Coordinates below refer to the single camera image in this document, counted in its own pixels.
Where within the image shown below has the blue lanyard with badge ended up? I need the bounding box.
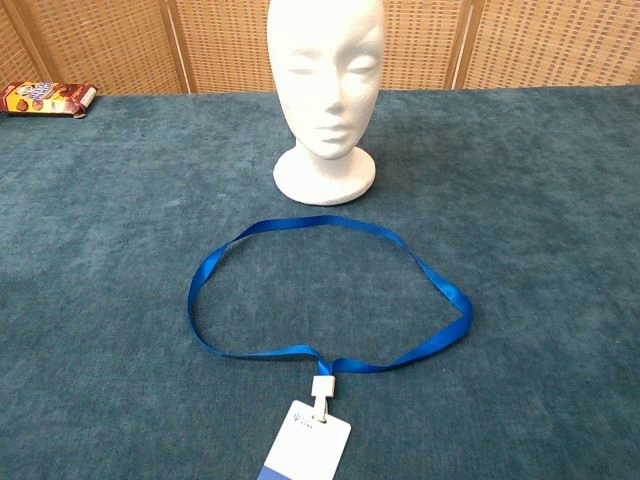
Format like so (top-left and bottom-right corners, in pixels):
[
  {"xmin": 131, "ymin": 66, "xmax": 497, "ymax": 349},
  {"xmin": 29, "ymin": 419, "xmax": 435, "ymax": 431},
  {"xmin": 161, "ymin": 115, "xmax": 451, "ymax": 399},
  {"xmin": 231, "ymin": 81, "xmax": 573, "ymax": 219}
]
[{"xmin": 187, "ymin": 214, "xmax": 474, "ymax": 480}]

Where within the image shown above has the white foam mannequin head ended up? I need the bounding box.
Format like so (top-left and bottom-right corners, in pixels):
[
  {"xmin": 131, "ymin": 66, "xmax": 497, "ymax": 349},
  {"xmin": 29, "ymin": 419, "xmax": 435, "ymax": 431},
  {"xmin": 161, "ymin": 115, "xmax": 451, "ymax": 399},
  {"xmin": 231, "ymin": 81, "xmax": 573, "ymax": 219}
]
[{"xmin": 266, "ymin": 0, "xmax": 386, "ymax": 206}]

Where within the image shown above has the teal carpet table cover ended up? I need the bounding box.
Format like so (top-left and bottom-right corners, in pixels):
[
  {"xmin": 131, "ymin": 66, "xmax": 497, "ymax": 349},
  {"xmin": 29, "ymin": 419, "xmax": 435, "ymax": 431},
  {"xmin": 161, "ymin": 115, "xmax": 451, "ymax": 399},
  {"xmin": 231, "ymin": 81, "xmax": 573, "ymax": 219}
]
[{"xmin": 0, "ymin": 84, "xmax": 640, "ymax": 480}]

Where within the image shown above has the woven bamboo folding screen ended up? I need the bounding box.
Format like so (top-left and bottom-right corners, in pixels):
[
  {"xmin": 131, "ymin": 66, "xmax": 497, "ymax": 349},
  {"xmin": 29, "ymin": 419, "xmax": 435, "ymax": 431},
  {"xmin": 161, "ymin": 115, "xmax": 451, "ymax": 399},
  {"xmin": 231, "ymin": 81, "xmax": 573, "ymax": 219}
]
[{"xmin": 0, "ymin": 0, "xmax": 640, "ymax": 97}]

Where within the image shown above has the brown cookie box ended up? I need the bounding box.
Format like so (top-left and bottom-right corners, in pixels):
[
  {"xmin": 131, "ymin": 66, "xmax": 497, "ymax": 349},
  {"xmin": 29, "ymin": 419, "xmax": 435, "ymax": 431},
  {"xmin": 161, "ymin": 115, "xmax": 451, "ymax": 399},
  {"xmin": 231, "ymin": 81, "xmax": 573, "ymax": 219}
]
[{"xmin": 0, "ymin": 81, "xmax": 99, "ymax": 120}]

